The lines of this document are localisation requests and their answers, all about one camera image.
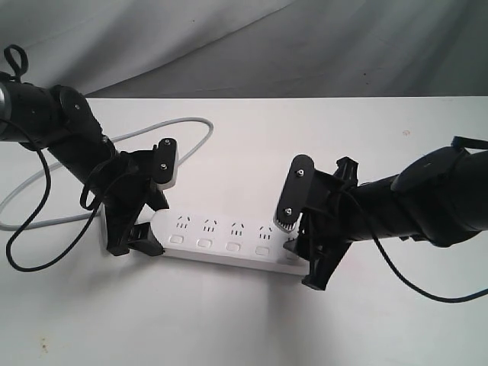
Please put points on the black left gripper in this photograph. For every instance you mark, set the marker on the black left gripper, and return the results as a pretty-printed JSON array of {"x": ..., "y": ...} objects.
[{"x": 123, "y": 203}]

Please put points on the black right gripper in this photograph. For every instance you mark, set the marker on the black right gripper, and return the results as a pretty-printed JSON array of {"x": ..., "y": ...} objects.
[{"x": 323, "y": 244}]

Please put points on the white five-outlet power strip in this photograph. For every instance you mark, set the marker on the white five-outlet power strip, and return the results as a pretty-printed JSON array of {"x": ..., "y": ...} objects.
[{"x": 236, "y": 242}]

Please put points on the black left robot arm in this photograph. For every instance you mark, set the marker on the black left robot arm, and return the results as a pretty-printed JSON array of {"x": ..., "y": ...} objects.
[{"x": 60, "y": 120}]

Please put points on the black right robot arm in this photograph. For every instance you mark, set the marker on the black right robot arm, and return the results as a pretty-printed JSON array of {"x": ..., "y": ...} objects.
[{"x": 441, "y": 198}]

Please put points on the grey backdrop cloth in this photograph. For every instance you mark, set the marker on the grey backdrop cloth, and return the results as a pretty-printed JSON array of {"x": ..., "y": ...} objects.
[{"x": 252, "y": 49}]

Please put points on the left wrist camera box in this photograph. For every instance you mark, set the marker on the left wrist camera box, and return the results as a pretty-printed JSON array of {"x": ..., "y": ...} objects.
[{"x": 165, "y": 164}]

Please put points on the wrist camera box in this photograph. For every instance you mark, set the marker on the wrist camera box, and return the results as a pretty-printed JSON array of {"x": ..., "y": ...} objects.
[
  {"x": 165, "y": 164},
  {"x": 294, "y": 193}
]

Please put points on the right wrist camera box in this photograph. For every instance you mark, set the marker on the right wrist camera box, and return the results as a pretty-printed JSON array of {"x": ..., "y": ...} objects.
[{"x": 294, "y": 193}]

